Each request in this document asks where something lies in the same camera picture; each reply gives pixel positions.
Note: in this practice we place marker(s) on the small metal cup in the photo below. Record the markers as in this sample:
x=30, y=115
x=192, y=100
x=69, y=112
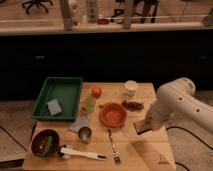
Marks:
x=85, y=134

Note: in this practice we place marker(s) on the green plastic tray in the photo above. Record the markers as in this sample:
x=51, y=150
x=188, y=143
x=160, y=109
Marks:
x=67, y=91

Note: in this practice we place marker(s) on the green cucumber toy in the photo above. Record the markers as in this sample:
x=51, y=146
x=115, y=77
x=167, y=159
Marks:
x=46, y=146

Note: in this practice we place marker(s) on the orange ceramic bowl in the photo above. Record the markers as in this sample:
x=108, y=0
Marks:
x=112, y=115

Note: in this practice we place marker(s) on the wooden table leg post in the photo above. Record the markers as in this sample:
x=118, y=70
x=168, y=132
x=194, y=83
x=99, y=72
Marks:
x=66, y=14

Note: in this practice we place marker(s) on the dark brown bowl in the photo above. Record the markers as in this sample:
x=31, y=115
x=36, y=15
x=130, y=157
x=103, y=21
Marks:
x=38, y=141

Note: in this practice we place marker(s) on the grey cloth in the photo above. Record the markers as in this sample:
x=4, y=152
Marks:
x=82, y=121

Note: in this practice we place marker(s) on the red object on shelf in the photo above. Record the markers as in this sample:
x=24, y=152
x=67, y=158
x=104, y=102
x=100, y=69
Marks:
x=103, y=21

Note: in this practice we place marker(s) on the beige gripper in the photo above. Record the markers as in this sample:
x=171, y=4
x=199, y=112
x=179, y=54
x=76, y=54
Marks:
x=149, y=123

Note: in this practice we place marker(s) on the white handled brush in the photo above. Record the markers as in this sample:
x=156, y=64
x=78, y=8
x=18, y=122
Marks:
x=91, y=155

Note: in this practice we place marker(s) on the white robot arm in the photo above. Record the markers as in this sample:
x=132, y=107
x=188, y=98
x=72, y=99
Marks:
x=175, y=97

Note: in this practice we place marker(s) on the black office chair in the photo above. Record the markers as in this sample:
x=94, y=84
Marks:
x=30, y=3

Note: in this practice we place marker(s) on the brown pine cone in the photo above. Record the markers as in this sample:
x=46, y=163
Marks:
x=132, y=106

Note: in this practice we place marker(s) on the orange tomato toy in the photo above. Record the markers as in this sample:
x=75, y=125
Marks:
x=96, y=92

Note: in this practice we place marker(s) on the grey blue sponge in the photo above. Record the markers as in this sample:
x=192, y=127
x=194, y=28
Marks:
x=54, y=107

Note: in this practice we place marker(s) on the white paper cup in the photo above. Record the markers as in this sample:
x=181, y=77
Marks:
x=130, y=88

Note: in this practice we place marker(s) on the metal fork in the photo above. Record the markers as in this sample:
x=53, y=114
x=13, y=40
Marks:
x=115, y=153

